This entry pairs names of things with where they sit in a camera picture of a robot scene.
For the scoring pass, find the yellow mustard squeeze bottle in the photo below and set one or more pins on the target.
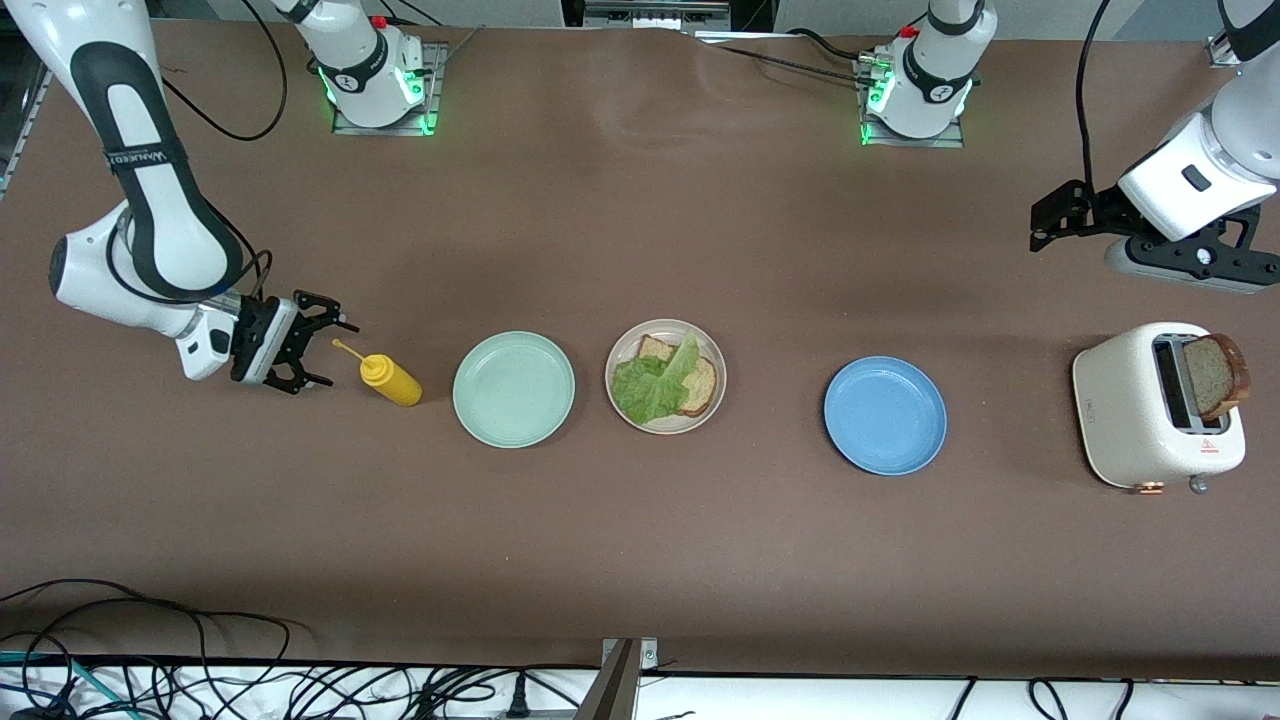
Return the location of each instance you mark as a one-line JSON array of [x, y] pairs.
[[395, 380]]

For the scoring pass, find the aluminium extrusion bar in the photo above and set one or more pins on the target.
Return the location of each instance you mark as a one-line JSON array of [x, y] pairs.
[[650, 15]]

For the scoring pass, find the small metal bracket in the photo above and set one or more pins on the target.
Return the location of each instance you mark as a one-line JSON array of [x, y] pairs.
[[648, 655]]

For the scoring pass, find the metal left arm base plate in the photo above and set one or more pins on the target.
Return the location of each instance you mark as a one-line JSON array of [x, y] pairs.
[[955, 135]]

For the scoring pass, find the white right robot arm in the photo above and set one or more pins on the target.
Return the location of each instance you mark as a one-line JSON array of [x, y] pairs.
[[100, 290]]

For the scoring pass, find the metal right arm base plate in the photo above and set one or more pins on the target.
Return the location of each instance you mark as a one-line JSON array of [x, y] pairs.
[[433, 100]]

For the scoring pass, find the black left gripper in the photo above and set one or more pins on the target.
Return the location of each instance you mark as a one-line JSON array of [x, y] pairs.
[[1101, 209]]

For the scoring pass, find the green lettuce leaf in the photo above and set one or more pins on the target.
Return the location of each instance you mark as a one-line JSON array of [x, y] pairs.
[[645, 390]]

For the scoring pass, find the brown bread slice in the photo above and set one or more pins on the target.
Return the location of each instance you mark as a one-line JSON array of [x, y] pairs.
[[1215, 378], [703, 385]]

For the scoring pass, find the green round plate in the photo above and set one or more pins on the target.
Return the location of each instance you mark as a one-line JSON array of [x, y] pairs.
[[513, 390]]

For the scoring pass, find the blue round plate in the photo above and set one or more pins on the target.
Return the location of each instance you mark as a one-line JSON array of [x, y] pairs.
[[885, 415]]

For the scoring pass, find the beige round plate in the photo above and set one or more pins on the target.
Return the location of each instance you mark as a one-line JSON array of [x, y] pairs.
[[620, 350]]

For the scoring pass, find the grey metal post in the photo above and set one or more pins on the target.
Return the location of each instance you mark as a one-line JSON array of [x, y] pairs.
[[612, 690]]

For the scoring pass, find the black power plug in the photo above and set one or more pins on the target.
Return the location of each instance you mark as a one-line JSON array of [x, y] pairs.
[[518, 700]]

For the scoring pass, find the aluminium frame rail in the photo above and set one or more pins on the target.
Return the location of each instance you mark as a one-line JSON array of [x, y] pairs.
[[1218, 52], [22, 135]]

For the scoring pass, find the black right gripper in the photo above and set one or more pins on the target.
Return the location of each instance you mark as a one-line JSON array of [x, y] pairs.
[[262, 340]]

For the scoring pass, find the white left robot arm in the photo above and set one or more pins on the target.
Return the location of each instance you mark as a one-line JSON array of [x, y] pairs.
[[1230, 120]]

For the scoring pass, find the cream white toaster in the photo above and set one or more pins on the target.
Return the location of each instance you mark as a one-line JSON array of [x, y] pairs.
[[1115, 420]]

